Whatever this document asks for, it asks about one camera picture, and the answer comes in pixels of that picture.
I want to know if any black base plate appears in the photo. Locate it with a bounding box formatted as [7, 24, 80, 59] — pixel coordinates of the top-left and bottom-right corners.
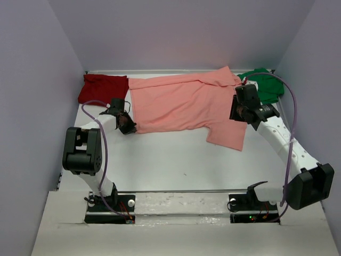
[226, 193, 279, 223]
[84, 192, 136, 225]

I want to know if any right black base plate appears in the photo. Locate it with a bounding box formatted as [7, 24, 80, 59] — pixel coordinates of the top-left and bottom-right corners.
[226, 193, 279, 223]

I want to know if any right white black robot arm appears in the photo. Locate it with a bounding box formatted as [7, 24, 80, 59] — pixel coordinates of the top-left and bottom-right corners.
[230, 84, 335, 210]

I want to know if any pink t shirt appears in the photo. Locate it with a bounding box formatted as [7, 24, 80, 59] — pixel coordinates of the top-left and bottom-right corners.
[128, 67, 247, 151]

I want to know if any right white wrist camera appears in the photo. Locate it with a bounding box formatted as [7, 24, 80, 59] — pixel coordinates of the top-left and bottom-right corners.
[245, 81, 258, 88]

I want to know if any red folded t shirt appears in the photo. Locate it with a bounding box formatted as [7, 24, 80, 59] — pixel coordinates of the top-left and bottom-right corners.
[78, 74, 129, 104]

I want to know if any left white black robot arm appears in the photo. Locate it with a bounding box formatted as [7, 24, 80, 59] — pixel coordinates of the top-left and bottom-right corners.
[62, 98, 137, 216]

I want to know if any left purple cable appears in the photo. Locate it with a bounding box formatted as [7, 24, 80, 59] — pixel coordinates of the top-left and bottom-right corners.
[81, 100, 134, 222]

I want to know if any green crumpled t shirt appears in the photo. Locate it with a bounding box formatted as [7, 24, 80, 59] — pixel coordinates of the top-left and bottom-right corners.
[238, 68, 285, 104]

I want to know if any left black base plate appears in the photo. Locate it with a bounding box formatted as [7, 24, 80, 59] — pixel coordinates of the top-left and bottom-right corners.
[84, 192, 136, 225]

